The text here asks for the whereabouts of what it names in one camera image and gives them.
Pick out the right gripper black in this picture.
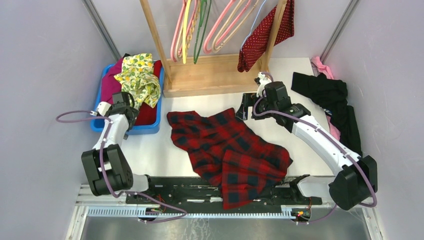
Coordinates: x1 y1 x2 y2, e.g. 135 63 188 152
235 92 278 120

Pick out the lemon print garment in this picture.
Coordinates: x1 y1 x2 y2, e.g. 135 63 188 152
114 53 162 109

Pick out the red polka dot skirt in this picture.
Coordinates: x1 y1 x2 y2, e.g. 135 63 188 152
237 0 295 73

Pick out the red black plaid garment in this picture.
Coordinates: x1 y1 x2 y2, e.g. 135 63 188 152
166 108 293 210

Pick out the light blue wire hanger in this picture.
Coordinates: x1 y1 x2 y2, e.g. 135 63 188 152
239 0 267 51

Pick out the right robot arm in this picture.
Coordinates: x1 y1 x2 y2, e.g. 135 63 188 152
235 81 378 210

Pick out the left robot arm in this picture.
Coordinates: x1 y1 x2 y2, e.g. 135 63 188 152
81 91 158 204

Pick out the wooden hanger rack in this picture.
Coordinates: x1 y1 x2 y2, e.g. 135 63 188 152
140 0 287 98

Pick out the wooden hanger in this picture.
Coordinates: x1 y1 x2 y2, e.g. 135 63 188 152
211 0 261 54

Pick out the pink hanger right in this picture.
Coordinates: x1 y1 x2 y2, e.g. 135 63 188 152
202 0 253 55

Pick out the pink hanger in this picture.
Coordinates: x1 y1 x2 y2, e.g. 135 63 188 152
170 0 201 62
202 0 253 55

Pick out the green hanger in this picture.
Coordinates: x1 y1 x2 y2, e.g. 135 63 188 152
193 0 212 64

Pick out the pink hanger left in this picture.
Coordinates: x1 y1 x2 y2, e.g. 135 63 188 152
170 0 201 62

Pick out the yellow hanger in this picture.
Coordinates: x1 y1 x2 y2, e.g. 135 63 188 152
182 0 191 64

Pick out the magenta garment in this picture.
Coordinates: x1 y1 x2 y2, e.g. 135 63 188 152
100 57 124 104

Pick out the blue plastic bin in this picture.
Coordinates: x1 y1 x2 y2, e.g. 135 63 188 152
90 60 165 135

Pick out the pink garment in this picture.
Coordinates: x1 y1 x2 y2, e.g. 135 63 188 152
310 56 341 140

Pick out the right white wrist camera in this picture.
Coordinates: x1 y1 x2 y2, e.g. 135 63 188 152
254 72 273 98

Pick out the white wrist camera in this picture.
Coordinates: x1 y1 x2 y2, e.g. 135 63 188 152
94 101 112 117
254 72 273 98

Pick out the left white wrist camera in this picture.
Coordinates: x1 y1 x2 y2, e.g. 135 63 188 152
94 101 112 117

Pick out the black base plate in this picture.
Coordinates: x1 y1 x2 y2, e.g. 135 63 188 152
145 176 323 214

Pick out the white cable duct strip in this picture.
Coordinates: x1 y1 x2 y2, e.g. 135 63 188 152
87 206 295 220

